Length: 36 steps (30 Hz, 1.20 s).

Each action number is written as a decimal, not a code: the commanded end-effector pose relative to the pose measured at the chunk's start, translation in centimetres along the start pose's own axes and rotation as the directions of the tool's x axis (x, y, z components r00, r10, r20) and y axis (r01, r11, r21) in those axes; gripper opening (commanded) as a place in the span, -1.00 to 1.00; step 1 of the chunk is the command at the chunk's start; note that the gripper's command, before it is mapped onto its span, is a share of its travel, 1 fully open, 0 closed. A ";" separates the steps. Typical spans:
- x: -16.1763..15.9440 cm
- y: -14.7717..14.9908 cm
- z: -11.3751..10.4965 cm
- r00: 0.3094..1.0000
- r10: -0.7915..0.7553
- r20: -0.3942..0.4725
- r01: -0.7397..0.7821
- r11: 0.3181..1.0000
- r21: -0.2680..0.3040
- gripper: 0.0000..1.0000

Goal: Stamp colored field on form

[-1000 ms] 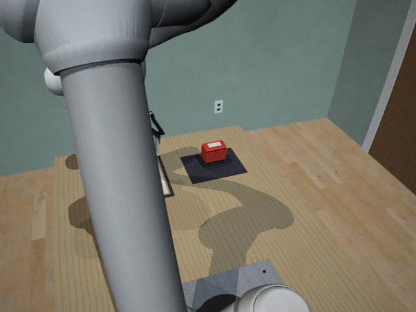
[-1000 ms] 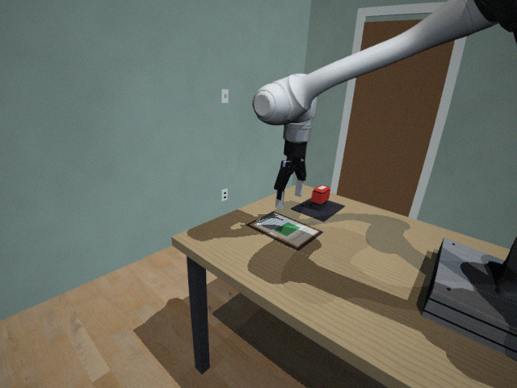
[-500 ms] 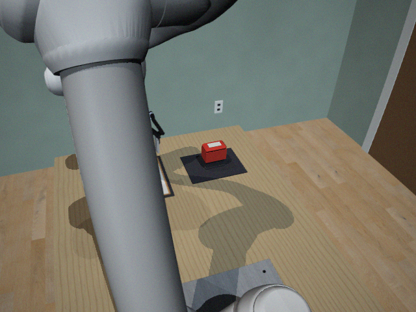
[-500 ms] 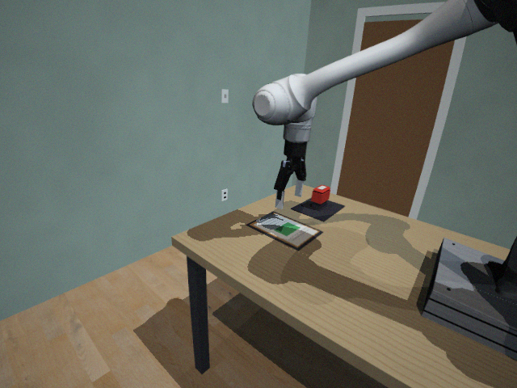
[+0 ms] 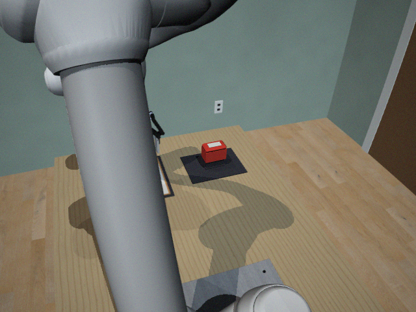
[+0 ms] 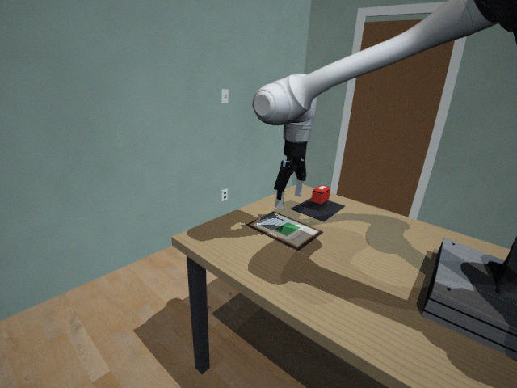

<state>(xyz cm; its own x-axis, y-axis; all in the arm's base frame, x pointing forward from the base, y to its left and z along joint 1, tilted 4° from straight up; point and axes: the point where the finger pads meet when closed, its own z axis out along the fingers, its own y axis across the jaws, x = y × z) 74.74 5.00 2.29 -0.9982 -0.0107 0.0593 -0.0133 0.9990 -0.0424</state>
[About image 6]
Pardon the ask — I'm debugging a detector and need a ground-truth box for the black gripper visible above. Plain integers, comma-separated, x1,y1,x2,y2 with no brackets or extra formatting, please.
274,140,307,209

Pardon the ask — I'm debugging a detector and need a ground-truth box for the red self-inking stamp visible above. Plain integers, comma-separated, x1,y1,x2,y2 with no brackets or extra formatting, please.
311,185,330,211

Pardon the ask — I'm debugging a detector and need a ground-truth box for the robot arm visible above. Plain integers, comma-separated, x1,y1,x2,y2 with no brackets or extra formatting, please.
253,0,517,301

